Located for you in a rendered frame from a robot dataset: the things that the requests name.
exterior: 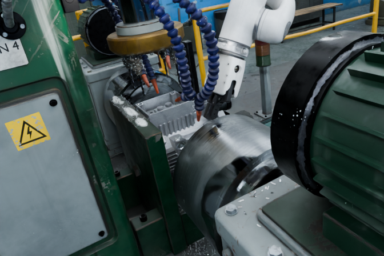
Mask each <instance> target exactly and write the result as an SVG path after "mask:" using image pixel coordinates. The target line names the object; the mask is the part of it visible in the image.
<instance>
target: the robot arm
mask: <svg viewBox="0 0 384 256"><path fill-rule="evenodd" d="M382 1H384V0H382ZM265 4H266V5H268V6H269V7H271V8H272V9H273V10H269V9H266V8H265ZM294 16H295V0H231V1H230V4H229V7H228V10H227V13H226V16H225V20H224V22H223V26H222V29H221V32H220V35H219V38H218V43H217V46H218V48H219V52H217V53H218V54H219V60H218V61H219V64H220V66H219V67H218V68H219V73H218V75H219V78H218V80H217V85H216V86H215V89H214V90H213V92H212V95H211V96H209V98H208V100H207V102H208V103H207V106H206V109H205V112H204V115H203V117H205V118H206V119H210V120H214V119H216V118H217V115H218V112H219V109H220V107H222V105H223V103H225V102H226V103H230V101H231V98H236V97H237V95H238V92H239V89H240V86H241V83H242V78H243V74H244V70H245V62H246V61H245V59H244V58H243V57H247V56H248V54H249V51H250V48H251V44H252V42H253V40H258V41H262V42H266V43H270V44H278V43H281V42H282V41H283V40H284V39H285V36H286V35H287V33H288V31H289V28H290V26H291V24H292V22H293V19H294Z"/></svg>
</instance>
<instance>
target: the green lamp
mask: <svg viewBox="0 0 384 256"><path fill-rule="evenodd" d="M255 57H256V64H257V66H267V65H270V64H271V59H270V54H269V55H266V56H256V55H255Z"/></svg>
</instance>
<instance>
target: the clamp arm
mask: <svg viewBox="0 0 384 256"><path fill-rule="evenodd" d="M182 43H183V44H184V46H185V47H184V48H183V50H184V51H185V52H186V55H185V57H186V58H187V60H188V62H187V64H188V65H189V69H188V70H189V71H190V77H191V86H192V88H193V90H195V92H196V95H197V94H198V93H200V90H199V83H198V76H197V69H196V65H195V58H194V50H193V44H192V41H189V40H186V41H182Z"/></svg>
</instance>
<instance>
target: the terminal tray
mask: <svg viewBox="0 0 384 256"><path fill-rule="evenodd" d="M180 96H181V94H180V93H178V92H176V91H172V92H170V93H167V94H164V95H160V96H158V97H155V98H152V99H149V100H146V101H143V102H140V103H137V104H135V107H136V109H137V110H138V111H139V112H140V113H141V114H143V115H144V116H146V118H147V119H148V118H149V121H150V122H151V123H152V124H154V125H155V126H156V127H157V128H158V129H159V130H160V131H161V132H162V134H163V135H164V136H167V137H168V136H169V134H170V135H172V134H173V132H175V133H177V131H178V130H179V131H181V129H184V130H185V129H186V127H188V128H190V126H191V125H192V126H194V124H195V118H194V110H193V103H192V101H187V102H184V101H180V102H176V101H175V100H176V99H177V98H178V97H180ZM177 103H178V104H177ZM175 104H176V105H175ZM137 107H138V108H137Z"/></svg>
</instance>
